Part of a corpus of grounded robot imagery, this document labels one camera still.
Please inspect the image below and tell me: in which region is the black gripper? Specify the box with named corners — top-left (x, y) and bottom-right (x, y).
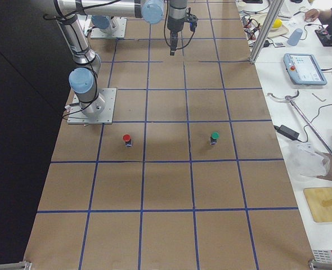
top-left (166, 25), bottom-right (183, 56)

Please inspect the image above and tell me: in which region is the green push button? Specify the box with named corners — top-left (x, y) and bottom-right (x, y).
top-left (210, 132), bottom-right (219, 145)

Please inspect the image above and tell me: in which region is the red push button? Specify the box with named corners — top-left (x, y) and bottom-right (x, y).
top-left (122, 134), bottom-right (133, 147)

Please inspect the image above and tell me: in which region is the person's hand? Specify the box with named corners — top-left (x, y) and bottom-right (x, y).
top-left (304, 8), bottom-right (320, 23)

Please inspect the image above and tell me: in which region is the beige tray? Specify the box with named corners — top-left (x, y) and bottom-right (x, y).
top-left (251, 13), bottom-right (289, 38)

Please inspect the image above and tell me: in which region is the yellow fruit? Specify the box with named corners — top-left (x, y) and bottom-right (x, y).
top-left (272, 19), bottom-right (282, 29)

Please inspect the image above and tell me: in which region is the blue plastic cup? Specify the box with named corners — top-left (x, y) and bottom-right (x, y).
top-left (286, 28), bottom-right (303, 47)

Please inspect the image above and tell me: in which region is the metal reacher grabber tool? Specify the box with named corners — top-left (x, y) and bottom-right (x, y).
top-left (266, 90), bottom-right (332, 156)

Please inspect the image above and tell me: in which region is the blue teach pendant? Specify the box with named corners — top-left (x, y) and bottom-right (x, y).
top-left (283, 53), bottom-right (327, 86)

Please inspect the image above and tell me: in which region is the black power adapter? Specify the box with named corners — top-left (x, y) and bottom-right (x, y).
top-left (276, 125), bottom-right (299, 141)

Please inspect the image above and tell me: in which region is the clear plastic bag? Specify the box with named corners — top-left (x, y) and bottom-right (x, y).
top-left (288, 142), bottom-right (330, 177)

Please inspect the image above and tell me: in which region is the wooden cutting board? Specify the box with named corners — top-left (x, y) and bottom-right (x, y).
top-left (303, 187), bottom-right (332, 223)

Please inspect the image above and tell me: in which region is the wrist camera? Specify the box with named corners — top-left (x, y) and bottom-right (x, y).
top-left (186, 14), bottom-right (198, 32)

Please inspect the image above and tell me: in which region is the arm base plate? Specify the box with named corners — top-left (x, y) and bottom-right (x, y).
top-left (67, 88), bottom-right (117, 124)
top-left (91, 17), bottom-right (127, 39)

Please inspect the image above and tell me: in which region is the aluminium frame post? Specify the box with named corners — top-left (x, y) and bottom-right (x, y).
top-left (249, 0), bottom-right (284, 64)

